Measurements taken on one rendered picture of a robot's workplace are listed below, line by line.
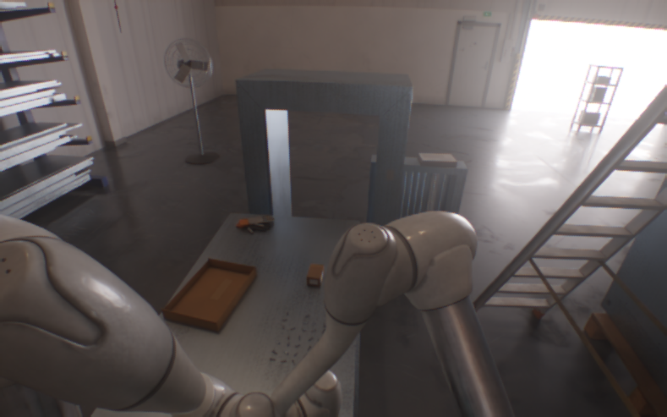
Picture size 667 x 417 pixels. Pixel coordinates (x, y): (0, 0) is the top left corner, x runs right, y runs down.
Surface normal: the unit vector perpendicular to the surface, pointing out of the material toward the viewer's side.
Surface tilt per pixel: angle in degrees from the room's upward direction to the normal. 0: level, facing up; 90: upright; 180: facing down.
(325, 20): 90
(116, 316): 74
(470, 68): 90
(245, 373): 0
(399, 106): 90
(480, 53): 90
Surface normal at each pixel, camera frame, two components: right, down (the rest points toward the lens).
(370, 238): -0.03, -0.73
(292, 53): -0.14, 0.47
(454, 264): 0.40, -0.18
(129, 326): 0.98, -0.15
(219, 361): 0.02, -0.88
